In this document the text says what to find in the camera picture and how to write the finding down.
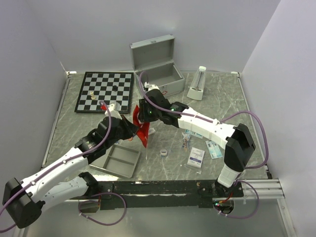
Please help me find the grey metal first-aid case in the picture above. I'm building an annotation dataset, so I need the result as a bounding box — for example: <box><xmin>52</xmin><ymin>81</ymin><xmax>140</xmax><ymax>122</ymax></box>
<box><xmin>130</xmin><ymin>35</ymin><xmax>186</xmax><ymax>96</ymax></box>

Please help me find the clear bag of swabs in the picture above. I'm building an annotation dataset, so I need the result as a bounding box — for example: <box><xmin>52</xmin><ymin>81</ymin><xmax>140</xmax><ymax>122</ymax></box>
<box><xmin>182</xmin><ymin>133</ymin><xmax>191</xmax><ymax>152</ymax></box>

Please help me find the white metronome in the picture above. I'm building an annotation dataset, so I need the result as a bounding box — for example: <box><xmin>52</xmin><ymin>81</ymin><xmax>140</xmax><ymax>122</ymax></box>
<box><xmin>187</xmin><ymin>66</ymin><xmax>206</xmax><ymax>101</ymax></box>

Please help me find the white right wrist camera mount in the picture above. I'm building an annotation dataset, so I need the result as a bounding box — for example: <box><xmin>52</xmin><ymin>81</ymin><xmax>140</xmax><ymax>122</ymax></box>
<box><xmin>144</xmin><ymin>82</ymin><xmax>159</xmax><ymax>92</ymax></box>

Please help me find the black and white chessboard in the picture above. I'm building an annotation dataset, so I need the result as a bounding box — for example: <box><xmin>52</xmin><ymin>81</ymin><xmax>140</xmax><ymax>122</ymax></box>
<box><xmin>75</xmin><ymin>72</ymin><xmax>134</xmax><ymax>114</ymax></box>

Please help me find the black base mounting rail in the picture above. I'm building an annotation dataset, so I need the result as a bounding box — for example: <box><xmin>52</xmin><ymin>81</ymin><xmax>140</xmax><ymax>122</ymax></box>
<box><xmin>98</xmin><ymin>180</ymin><xmax>244</xmax><ymax>210</ymax></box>

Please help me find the cream chess piece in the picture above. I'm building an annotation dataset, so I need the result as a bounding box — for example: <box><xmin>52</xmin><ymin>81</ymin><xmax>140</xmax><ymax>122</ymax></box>
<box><xmin>90</xmin><ymin>91</ymin><xmax>96</xmax><ymax>100</ymax></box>

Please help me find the white medical tape roll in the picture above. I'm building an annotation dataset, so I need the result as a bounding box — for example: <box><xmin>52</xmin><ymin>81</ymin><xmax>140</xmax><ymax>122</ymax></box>
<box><xmin>160</xmin><ymin>149</ymin><xmax>168</xmax><ymax>157</ymax></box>

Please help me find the teal alcohol wipe packet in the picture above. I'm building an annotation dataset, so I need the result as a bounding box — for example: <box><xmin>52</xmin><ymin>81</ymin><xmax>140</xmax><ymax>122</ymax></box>
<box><xmin>185</xmin><ymin>129</ymin><xmax>203</xmax><ymax>138</ymax></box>

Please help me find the grey divided plastic tray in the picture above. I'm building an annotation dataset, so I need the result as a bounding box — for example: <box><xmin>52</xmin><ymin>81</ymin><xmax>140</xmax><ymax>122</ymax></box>
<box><xmin>89</xmin><ymin>144</ymin><xmax>141</xmax><ymax>178</ymax></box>

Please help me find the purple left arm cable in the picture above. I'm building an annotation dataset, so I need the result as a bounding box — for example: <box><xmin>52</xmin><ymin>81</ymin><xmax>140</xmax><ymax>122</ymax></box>
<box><xmin>0</xmin><ymin>100</ymin><xmax>129</xmax><ymax>233</ymax></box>

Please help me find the white gauze pad packet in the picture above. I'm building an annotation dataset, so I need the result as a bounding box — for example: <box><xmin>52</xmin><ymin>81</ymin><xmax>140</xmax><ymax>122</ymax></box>
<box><xmin>187</xmin><ymin>147</ymin><xmax>205</xmax><ymax>168</ymax></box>

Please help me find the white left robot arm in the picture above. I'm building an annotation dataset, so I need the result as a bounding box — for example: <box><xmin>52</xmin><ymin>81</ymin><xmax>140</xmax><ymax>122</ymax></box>
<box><xmin>2</xmin><ymin>116</ymin><xmax>138</xmax><ymax>229</ymax></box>

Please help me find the blue white bandage packet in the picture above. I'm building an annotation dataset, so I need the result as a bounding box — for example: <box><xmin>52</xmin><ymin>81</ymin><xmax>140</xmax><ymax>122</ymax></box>
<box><xmin>205</xmin><ymin>141</ymin><xmax>223</xmax><ymax>159</ymax></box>

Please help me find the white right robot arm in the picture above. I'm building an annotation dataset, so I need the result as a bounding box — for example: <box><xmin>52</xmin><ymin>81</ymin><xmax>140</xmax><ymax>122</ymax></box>
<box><xmin>138</xmin><ymin>89</ymin><xmax>256</xmax><ymax>197</ymax></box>

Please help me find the white blue medicine box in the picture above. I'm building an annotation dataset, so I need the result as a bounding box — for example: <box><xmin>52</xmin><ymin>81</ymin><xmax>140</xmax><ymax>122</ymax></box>
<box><xmin>148</xmin><ymin>128</ymin><xmax>156</xmax><ymax>135</ymax></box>

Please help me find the red fabric zipper pouch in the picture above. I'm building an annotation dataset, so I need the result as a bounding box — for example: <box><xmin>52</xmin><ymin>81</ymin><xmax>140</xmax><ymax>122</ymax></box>
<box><xmin>132</xmin><ymin>105</ymin><xmax>150</xmax><ymax>148</ymax></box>

